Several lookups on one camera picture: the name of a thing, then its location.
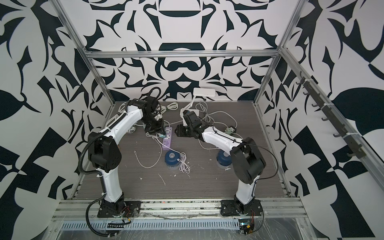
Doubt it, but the purple power strip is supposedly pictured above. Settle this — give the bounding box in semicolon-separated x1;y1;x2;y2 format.
162;127;173;151

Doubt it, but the green charger plug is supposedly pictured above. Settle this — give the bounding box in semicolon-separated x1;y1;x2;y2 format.
225;127;236;135

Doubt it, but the blue meat grinder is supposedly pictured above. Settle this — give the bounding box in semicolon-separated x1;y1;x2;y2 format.
165;150;181;170
217;150;232;169

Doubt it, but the black power strip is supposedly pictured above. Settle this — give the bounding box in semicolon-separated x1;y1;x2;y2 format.
224;126;237;135

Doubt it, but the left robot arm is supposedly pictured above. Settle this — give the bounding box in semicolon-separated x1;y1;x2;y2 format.
78;97;166;218

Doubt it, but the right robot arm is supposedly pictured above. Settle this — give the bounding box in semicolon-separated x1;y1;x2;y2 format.
175;110;278;217

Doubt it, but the white desk lamp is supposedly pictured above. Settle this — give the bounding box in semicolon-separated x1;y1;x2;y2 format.
180;88;216;118

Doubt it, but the coiled white power cable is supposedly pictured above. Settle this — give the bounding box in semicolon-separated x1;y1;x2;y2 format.
160;101;179;113

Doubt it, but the wall hook rack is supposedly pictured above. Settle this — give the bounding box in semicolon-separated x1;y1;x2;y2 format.
297;73;367;159

